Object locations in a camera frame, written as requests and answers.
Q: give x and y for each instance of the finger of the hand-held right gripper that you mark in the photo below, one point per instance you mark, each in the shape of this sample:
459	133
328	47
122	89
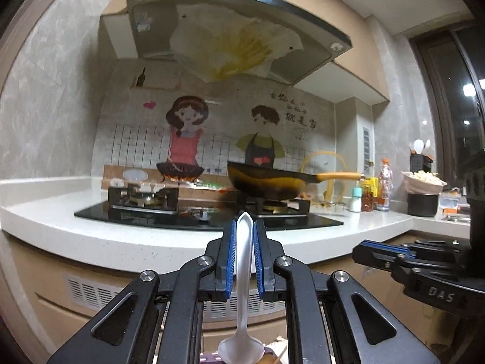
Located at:
435	248
379	259

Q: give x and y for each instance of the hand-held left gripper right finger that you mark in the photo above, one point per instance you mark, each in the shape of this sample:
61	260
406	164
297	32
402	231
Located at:
259	261

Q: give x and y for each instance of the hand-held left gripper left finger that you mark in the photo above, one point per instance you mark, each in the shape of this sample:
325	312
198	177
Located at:
228	261

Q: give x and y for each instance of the white plastic spoon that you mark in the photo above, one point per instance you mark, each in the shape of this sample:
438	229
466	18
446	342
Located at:
242	273

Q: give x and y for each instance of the maroon utensil container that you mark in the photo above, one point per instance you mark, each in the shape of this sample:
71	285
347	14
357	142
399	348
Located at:
212	359

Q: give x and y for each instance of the clear food container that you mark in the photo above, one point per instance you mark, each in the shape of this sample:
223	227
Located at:
452	206

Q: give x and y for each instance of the black pot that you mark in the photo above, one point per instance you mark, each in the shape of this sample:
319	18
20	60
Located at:
422	204

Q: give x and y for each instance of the black glass gas cooktop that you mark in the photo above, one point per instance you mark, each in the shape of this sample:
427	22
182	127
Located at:
204	218

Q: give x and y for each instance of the black burner pot support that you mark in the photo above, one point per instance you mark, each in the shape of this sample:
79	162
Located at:
144	197
280	206

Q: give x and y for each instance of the chili sauce bottle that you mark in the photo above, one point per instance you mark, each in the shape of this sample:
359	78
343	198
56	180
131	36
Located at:
370	197

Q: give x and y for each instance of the small white bottle green cap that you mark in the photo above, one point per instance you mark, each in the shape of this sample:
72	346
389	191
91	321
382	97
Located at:
355	201

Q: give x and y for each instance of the clear bottle orange cap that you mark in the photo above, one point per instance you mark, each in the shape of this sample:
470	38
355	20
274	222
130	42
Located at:
384	185

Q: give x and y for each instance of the black utensil holder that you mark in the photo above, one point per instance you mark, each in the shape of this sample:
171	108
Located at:
420	163

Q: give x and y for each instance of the white rice paddle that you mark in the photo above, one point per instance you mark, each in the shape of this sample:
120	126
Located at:
418	146

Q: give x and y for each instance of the glass pot lid yellow rim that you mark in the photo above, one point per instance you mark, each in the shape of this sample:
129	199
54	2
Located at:
333	157

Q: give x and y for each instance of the white louvered vent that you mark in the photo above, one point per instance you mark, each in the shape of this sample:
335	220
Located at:
366	142

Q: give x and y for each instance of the white plastic container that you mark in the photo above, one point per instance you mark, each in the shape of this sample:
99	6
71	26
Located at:
135	175

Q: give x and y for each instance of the long grey vent grille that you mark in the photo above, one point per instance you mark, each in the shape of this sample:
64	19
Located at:
94	292

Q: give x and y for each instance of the dark framed window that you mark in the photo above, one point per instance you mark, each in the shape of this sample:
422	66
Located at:
447	102

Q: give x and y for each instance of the beige base cabinet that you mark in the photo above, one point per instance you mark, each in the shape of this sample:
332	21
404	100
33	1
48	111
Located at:
38	292

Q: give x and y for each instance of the stained white paper sheet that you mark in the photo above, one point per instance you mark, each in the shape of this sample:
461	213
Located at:
235	45

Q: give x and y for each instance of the cartoon cooking wall sticker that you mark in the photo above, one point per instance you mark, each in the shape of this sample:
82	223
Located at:
219	129

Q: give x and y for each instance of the beige wall cabinet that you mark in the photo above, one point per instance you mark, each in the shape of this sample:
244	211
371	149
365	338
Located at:
341	79
117	34

